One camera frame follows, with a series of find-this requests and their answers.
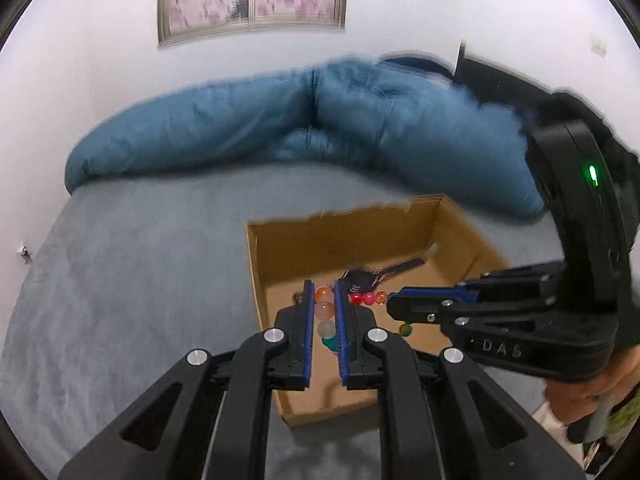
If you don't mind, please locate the blue duvet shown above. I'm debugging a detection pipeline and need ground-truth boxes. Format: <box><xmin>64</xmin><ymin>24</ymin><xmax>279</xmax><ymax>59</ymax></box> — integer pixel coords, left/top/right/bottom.
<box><xmin>64</xmin><ymin>58</ymin><xmax>544</xmax><ymax>218</ymax></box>

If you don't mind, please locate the black headboard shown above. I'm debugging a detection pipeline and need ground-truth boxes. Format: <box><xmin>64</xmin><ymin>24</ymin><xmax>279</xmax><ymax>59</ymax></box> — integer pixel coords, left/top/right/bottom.
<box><xmin>454</xmin><ymin>41</ymin><xmax>551</xmax><ymax>112</ymax></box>

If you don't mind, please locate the person's right hand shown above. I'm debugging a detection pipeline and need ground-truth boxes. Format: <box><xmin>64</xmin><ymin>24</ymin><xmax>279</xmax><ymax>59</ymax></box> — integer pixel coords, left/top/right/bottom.
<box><xmin>544</xmin><ymin>346</ymin><xmax>639</xmax><ymax>425</ymax></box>

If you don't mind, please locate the white wall socket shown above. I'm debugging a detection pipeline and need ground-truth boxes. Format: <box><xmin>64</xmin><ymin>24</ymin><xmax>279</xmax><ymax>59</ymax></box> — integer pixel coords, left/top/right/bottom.
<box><xmin>590</xmin><ymin>37</ymin><xmax>608</xmax><ymax>58</ymax></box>

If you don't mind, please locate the colourful bead necklace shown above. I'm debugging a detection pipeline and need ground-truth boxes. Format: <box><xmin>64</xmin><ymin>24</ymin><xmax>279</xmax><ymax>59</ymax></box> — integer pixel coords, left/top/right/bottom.
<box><xmin>294</xmin><ymin>284</ymin><xmax>417</xmax><ymax>359</ymax></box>

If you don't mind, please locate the brown cardboard box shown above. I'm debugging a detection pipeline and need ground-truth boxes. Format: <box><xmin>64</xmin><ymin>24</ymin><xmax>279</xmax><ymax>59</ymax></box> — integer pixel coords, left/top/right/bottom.
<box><xmin>246</xmin><ymin>195</ymin><xmax>509</xmax><ymax>427</ymax></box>

